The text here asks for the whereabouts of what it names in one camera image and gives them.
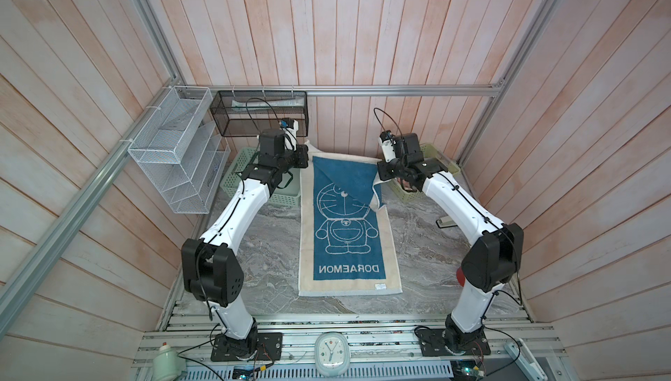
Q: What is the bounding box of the light green plastic basket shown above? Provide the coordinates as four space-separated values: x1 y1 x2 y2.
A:
389 143 461 202

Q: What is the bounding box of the blue Doraemon towel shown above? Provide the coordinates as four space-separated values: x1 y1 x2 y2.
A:
298 146 403 297

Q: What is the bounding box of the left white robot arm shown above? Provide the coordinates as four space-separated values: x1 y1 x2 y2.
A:
181 119 309 341

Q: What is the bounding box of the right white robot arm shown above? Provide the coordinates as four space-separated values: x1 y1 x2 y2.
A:
377 131 524 354

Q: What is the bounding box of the mint green plastic basket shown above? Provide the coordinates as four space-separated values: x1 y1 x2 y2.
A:
220 147 301 207

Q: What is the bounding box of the black white stapler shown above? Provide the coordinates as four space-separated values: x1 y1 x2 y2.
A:
436 216 457 229

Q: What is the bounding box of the red pen holder cup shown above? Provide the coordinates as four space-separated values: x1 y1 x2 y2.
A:
456 268 466 287

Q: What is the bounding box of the white analog clock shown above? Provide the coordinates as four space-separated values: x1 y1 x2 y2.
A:
315 331 351 378

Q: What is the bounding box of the green circuit board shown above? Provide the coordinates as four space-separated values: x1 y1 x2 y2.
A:
451 360 484 381

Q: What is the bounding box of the white green bottle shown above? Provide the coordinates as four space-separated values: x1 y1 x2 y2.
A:
153 343 186 381

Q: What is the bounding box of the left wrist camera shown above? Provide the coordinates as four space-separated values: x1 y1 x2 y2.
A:
280 117 299 151

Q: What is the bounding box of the black wire mesh basket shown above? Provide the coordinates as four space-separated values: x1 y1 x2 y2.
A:
210 89 309 138

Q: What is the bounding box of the white wire mesh shelf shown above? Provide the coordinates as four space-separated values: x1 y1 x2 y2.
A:
129 86 231 214

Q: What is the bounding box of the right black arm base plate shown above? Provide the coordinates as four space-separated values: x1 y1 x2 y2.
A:
413 325 491 357

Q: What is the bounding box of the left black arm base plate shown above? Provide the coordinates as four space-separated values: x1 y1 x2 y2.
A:
211 332 283 362

